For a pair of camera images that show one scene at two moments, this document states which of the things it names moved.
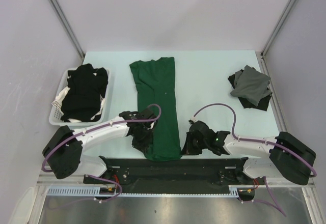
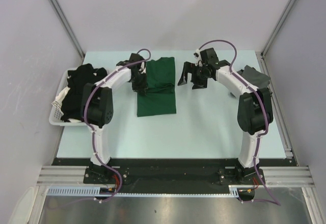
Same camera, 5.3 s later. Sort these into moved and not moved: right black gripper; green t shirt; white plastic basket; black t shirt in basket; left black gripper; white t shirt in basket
Moved: left black gripper; white plastic basket; green t shirt; right black gripper
Not moved: white t shirt in basket; black t shirt in basket
